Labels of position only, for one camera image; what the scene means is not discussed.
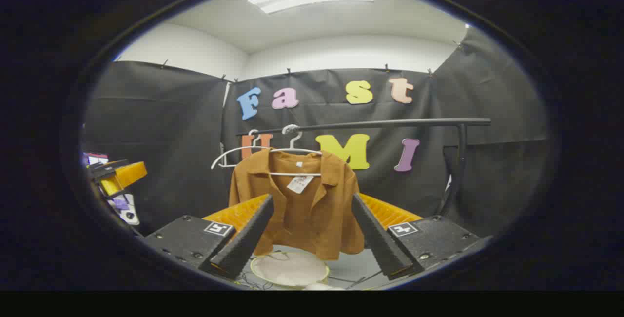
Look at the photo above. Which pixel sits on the white rounded object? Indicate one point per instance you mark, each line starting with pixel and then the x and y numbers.
pixel 319 287

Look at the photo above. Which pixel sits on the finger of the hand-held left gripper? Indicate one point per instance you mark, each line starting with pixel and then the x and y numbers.
pixel 129 173

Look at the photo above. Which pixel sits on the white round laundry hamper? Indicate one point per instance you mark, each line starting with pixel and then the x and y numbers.
pixel 290 268

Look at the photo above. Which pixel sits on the white clothes hanger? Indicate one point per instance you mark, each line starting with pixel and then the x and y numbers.
pixel 229 152
pixel 307 150

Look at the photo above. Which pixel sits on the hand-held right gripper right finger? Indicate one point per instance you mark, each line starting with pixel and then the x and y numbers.
pixel 380 239

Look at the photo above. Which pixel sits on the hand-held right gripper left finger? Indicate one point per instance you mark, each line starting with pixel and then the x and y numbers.
pixel 243 244

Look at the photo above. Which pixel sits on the ceiling light panel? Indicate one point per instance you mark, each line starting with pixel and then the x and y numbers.
pixel 312 0

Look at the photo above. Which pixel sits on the black clothes rack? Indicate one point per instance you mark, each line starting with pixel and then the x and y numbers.
pixel 390 123

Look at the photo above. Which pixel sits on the brown shirt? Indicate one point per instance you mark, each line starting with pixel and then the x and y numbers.
pixel 312 209

